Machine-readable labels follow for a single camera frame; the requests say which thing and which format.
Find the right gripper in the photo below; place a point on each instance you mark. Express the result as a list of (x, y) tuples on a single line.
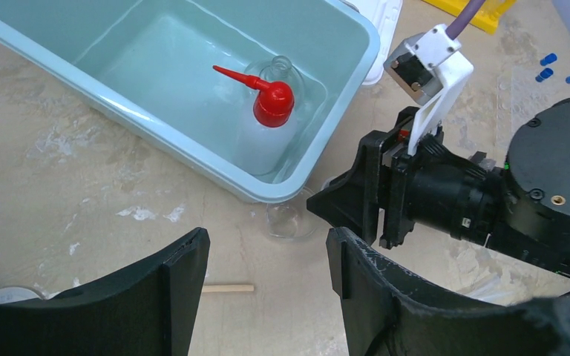
[(370, 199)]

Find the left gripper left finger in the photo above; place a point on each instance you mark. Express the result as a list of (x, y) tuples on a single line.
[(146, 308)]

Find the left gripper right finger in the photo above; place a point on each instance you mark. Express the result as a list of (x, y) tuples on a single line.
[(389, 310)]

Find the white squeeze bottle red nozzle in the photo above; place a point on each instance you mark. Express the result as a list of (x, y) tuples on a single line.
[(266, 126)]

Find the teal plastic bin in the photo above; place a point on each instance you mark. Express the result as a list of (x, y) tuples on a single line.
[(149, 66)]

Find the small glass flask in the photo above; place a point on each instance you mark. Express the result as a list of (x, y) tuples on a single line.
[(280, 69)]

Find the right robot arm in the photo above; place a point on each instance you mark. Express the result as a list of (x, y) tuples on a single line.
[(520, 209)]

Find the wooden stick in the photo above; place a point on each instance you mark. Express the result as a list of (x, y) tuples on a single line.
[(228, 288)]

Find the white bin lid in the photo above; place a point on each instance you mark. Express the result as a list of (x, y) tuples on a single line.
[(384, 16)]

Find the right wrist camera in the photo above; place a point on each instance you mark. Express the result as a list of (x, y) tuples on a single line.
[(431, 70)]

